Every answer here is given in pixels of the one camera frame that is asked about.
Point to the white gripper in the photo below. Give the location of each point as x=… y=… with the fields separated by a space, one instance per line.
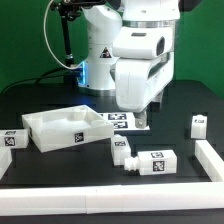
x=138 y=82

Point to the white square tabletop tray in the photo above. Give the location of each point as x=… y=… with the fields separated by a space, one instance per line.
x=67 y=127

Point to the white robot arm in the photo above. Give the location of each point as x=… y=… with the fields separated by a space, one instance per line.
x=104 y=23

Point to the white sheet with tags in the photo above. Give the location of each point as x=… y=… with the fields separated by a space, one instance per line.
x=125 y=121

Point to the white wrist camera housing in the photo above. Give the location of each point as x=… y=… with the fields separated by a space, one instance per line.
x=142 y=43

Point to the white right fence rail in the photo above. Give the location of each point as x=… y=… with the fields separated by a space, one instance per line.
x=209 y=159

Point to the white fence rail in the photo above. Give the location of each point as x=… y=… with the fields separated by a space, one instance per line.
x=209 y=159
x=109 y=199
x=5 y=160

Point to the white front fence rail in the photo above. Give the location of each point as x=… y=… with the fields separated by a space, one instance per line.
x=109 y=199

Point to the black camera stand pole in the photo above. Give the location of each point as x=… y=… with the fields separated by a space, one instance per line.
x=67 y=14

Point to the white left fence rail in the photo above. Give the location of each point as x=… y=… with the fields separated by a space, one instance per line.
x=5 y=160

